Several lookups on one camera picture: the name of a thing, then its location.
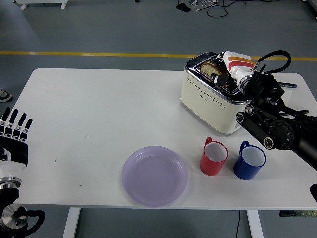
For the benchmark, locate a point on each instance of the red enamel mug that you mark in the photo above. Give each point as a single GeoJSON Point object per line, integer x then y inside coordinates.
{"type": "Point", "coordinates": [210, 168]}

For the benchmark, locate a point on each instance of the black foot pedal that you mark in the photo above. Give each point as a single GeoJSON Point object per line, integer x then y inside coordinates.
{"type": "Point", "coordinates": [183, 7]}

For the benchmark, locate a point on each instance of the blue enamel mug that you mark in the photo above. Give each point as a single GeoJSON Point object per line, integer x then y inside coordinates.
{"type": "Point", "coordinates": [244, 172]}

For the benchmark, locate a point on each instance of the white table leg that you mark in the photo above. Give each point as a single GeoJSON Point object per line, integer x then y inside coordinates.
{"type": "Point", "coordinates": [255, 223]}
{"type": "Point", "coordinates": [71, 223]}

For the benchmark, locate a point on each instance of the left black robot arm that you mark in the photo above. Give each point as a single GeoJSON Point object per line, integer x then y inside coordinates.
{"type": "Point", "coordinates": [7, 196]}

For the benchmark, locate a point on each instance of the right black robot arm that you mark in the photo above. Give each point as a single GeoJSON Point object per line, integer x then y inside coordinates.
{"type": "Point", "coordinates": [280, 129]}

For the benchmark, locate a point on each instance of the white furniture base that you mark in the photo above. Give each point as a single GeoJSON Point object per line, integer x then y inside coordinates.
{"type": "Point", "coordinates": [42, 3]}

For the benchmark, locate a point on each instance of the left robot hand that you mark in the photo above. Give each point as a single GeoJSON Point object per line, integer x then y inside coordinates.
{"type": "Point", "coordinates": [13, 151]}

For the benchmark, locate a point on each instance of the grey and black shoe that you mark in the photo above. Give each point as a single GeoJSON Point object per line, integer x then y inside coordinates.
{"type": "Point", "coordinates": [5, 96]}

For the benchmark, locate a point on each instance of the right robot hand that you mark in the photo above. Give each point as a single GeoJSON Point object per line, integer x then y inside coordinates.
{"type": "Point", "coordinates": [237, 63]}

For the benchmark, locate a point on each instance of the blue marker pen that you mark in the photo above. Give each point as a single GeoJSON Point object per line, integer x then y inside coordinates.
{"type": "Point", "coordinates": [288, 85]}

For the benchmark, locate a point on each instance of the cream and chrome toaster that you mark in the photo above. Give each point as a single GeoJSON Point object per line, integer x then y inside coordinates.
{"type": "Point", "coordinates": [208, 104]}

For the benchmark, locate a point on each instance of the purple plastic plate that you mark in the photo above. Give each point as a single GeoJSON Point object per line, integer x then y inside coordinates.
{"type": "Point", "coordinates": [154, 176]}

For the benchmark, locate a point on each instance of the brown bread slice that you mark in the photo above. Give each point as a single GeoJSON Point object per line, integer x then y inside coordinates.
{"type": "Point", "coordinates": [210, 69]}

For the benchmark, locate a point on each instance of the black table control panel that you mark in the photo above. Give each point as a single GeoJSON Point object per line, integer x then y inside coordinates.
{"type": "Point", "coordinates": [287, 213]}

